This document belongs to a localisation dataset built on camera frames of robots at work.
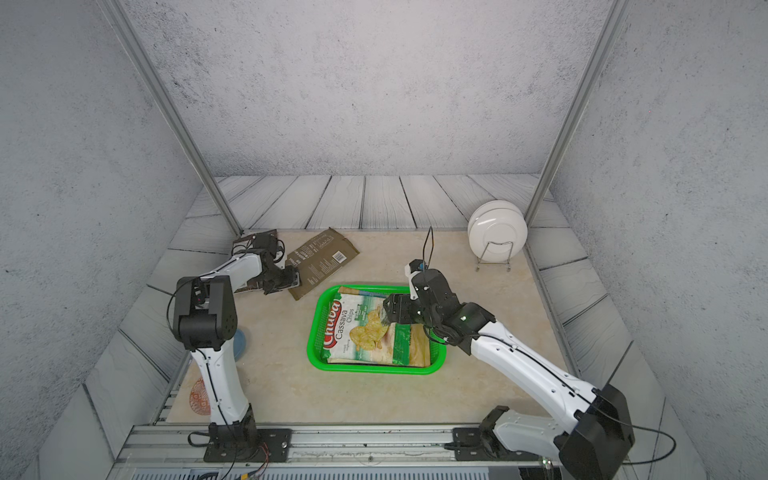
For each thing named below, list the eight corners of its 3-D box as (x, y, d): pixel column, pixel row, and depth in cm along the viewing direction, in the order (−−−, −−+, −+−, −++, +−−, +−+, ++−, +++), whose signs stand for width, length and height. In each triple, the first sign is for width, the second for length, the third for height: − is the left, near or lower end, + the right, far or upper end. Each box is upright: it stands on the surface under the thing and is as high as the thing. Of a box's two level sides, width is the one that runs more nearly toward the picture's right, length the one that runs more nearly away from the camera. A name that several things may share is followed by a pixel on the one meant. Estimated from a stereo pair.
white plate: (467, 267, 110) (478, 231, 97) (461, 236, 121) (469, 200, 107) (517, 267, 110) (535, 231, 97) (507, 236, 121) (521, 200, 107)
